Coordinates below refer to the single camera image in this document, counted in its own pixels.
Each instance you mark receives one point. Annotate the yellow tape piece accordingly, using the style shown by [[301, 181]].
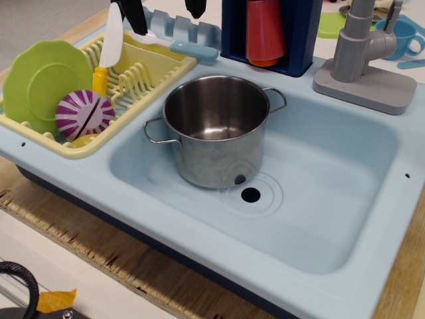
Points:
[[54, 301]]

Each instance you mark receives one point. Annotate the white knife yellow handle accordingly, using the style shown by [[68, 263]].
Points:
[[111, 49]]

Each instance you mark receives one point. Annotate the green plastic plate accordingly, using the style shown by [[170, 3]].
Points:
[[39, 79]]

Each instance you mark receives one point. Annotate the yellow dish rack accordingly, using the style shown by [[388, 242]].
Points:
[[142, 74]]

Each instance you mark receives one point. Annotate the blue utensil handle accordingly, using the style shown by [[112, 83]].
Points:
[[411, 64]]

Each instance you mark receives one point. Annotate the white spoon blue handle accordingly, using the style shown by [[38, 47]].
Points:
[[191, 49]]

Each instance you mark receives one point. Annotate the yellow toy piece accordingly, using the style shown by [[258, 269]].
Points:
[[83, 140]]

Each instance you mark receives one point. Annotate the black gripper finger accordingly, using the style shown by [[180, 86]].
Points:
[[196, 7], [134, 13]]

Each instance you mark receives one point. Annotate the red plastic cup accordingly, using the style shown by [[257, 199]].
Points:
[[265, 37]]

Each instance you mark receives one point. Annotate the grey toy faucet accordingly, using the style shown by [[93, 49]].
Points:
[[348, 75]]

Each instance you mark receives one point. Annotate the orange plastic cup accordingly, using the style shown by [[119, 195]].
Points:
[[264, 63]]

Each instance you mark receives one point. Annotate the light blue toy sink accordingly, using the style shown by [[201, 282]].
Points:
[[332, 226]]

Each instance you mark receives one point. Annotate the dark blue cup holder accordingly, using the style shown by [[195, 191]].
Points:
[[300, 22]]

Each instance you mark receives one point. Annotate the blue plastic mug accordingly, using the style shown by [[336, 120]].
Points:
[[406, 42]]

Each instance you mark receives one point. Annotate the stainless steel pot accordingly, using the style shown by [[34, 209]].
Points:
[[217, 127]]

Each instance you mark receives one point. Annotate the green plastic board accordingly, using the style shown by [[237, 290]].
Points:
[[330, 24]]

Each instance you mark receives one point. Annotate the purple white toy onion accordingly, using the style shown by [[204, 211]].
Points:
[[83, 112]]

